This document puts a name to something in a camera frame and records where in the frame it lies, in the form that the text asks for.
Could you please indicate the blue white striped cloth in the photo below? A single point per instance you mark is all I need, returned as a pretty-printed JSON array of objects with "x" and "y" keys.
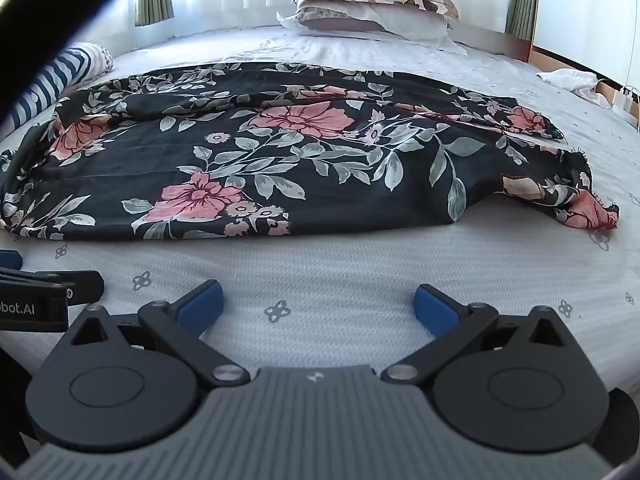
[{"x": 55, "y": 77}]

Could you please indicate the white charger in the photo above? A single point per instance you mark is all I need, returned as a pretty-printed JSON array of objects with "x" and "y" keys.
[{"x": 622, "y": 99}]

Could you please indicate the wooden bed frame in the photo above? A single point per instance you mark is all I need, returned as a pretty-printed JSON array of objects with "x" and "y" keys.
[{"x": 500, "y": 42}]

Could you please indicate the black floral pants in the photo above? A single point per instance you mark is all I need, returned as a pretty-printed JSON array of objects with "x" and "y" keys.
[{"x": 280, "y": 170}]

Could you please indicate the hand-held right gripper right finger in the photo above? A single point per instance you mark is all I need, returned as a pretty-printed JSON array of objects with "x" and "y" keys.
[{"x": 432, "y": 302}]

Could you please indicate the white crumpled cloth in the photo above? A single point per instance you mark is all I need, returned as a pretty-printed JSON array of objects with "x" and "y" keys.
[{"x": 567, "y": 80}]

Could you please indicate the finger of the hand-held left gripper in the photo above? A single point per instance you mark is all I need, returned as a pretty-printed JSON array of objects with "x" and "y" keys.
[
  {"x": 10, "y": 260},
  {"x": 80, "y": 285}
]

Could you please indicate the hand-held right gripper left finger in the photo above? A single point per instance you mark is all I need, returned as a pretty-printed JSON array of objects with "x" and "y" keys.
[{"x": 205, "y": 301}]

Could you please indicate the white pillow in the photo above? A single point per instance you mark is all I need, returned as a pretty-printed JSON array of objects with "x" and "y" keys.
[{"x": 395, "y": 22}]

